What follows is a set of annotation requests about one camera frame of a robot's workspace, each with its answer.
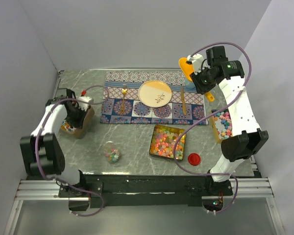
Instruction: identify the brown box of candies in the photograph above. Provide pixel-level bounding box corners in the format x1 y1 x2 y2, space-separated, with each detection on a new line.
60 106 95 139

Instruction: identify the yellow plastic scoop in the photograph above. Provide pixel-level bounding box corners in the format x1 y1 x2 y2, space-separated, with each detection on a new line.
178 56 216 102

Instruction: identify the clear glass jar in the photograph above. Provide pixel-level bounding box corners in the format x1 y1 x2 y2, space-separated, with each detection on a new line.
103 141 120 163

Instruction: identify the square tin of translucent candies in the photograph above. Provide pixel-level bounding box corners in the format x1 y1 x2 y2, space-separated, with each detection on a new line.
149 124 184 160

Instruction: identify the red jar lid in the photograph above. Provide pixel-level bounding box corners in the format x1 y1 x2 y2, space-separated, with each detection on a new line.
188 153 201 166

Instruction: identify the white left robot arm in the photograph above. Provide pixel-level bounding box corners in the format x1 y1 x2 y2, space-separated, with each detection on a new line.
20 88 94 197

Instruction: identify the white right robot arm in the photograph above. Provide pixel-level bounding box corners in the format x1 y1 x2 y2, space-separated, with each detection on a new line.
187 43 269 195

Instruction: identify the gold tin of opaque candies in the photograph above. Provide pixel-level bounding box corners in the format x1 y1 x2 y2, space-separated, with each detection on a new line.
209 109 232 143

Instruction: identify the light blue mug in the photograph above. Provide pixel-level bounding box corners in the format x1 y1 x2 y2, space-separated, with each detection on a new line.
185 78 195 89

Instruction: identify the gold knife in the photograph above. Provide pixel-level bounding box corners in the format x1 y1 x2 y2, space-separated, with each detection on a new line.
181 86 187 115

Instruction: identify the patterned placemat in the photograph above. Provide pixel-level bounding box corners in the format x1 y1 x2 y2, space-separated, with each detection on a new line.
100 71 206 125

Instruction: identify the gold fork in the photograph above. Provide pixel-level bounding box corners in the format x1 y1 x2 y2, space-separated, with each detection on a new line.
120 84 127 114

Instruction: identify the cream and orange plate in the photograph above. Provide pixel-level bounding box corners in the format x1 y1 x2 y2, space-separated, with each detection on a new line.
138 80 172 108

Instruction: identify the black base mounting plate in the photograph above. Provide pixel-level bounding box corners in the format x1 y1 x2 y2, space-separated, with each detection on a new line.
57 175 233 212

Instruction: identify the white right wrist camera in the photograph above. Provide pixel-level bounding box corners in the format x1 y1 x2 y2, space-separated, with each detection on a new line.
187 53 204 74

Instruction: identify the aluminium frame rail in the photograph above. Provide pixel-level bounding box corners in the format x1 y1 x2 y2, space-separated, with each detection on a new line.
15 175 273 200

